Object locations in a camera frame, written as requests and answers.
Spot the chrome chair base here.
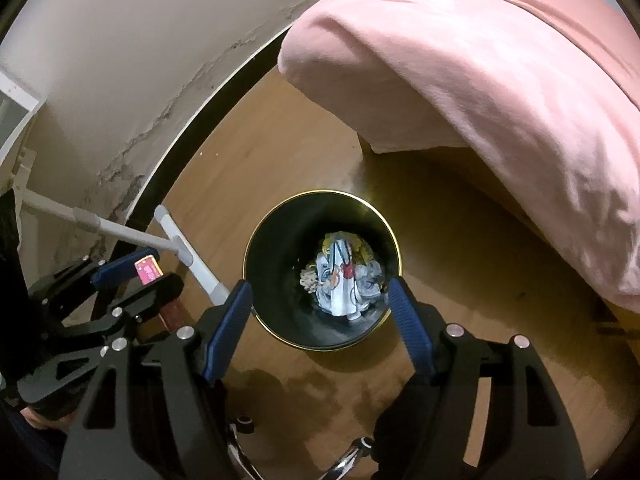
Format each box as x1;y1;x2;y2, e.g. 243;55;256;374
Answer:
225;412;377;480

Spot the person's left hand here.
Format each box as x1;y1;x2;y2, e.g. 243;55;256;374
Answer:
21;406;68;432

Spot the white metal rack frame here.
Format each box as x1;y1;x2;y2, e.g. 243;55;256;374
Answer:
20;187;232;307

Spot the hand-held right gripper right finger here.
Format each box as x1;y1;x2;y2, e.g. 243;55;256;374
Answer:
374;277;587;480

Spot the pink blanket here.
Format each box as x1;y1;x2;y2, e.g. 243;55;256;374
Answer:
277;0;640;314

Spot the white window frame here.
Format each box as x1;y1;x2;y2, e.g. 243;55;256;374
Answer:
0;71;42;163

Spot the black bin with gold rim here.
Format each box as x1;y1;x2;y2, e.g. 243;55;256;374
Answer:
243;190;402;352

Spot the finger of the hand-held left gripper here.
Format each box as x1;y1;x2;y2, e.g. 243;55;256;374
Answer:
27;248;162;306
17;272;185;403

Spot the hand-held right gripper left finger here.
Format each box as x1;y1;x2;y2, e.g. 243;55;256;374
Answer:
59;280;254;480

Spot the yellow cartoon snack bag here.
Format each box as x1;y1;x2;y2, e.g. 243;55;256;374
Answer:
322;231;375;263

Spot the small pink packet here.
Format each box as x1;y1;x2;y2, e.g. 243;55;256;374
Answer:
134;255;184;333

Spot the white printed wrapper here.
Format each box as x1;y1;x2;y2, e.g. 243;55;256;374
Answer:
315;239;362;317

